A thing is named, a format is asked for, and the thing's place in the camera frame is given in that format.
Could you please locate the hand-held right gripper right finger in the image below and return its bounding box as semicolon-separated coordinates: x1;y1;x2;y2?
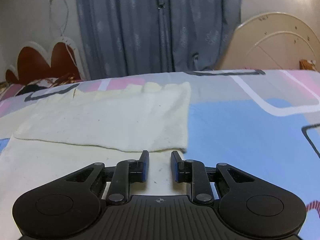
170;151;256;205

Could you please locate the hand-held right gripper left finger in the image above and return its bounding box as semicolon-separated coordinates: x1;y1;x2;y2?
64;150;150;205

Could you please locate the cream knit garment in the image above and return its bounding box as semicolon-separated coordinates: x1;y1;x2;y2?
0;82;192;233

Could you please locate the pastel patterned bed sheet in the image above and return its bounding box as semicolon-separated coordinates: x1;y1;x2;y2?
0;69;320;240

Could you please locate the floral pillow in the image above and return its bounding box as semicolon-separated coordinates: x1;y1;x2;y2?
0;71;83;101

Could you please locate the black cloth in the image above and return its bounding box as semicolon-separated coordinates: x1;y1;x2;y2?
18;84;34;96

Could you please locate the blue-grey curtain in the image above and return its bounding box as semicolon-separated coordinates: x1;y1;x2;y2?
74;0;244;79

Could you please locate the red white-edged headboard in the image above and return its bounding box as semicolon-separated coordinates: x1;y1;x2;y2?
5;37;91;85

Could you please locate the cream round board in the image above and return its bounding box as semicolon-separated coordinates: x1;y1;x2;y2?
216;11;320;71

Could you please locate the brown patterned cloth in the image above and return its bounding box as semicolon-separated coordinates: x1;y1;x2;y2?
299;59;320;71

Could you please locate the white wall cable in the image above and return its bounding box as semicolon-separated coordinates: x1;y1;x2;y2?
47;0;78;68

